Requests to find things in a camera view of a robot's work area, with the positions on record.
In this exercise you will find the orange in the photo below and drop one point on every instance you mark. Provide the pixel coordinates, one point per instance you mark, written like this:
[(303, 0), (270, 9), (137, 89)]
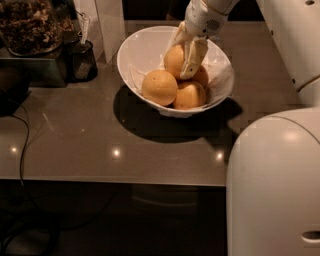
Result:
[(173, 60), (159, 86), (201, 76), (190, 94)]

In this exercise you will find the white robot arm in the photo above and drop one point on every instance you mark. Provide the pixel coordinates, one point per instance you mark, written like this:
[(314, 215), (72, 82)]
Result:
[(273, 177)]

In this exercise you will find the white ceramic bowl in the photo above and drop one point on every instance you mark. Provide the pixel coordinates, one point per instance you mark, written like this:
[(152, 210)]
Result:
[(143, 50)]

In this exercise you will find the glass jar of nuts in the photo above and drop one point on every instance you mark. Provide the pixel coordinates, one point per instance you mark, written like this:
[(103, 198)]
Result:
[(29, 27)]

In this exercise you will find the black mesh cup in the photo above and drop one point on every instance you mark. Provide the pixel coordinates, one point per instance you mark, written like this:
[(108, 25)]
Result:
[(80, 61)]

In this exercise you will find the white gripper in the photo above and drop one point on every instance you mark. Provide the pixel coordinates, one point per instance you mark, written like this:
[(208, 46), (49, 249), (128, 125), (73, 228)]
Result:
[(201, 20)]

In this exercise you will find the white utensil in cup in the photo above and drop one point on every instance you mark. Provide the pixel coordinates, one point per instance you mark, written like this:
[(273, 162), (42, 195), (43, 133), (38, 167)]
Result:
[(85, 21)]

